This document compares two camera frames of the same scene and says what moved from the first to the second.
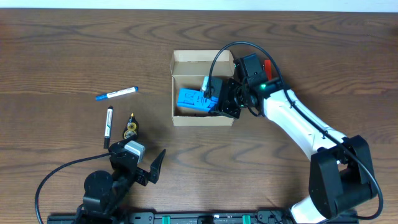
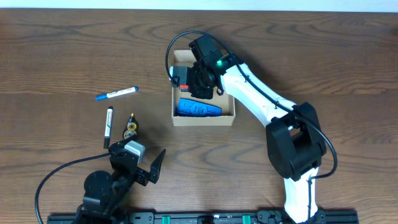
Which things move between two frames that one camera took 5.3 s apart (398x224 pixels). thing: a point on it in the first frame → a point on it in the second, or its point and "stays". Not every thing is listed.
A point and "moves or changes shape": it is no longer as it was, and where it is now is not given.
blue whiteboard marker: [117, 93] stays
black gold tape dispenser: [131, 129] stays
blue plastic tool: [196, 99] moves or changes shape
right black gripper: [222, 101] → [193, 83]
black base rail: [203, 217] stays
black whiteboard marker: [107, 130] stays
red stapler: [268, 66] → [184, 88]
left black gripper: [137, 170] stays
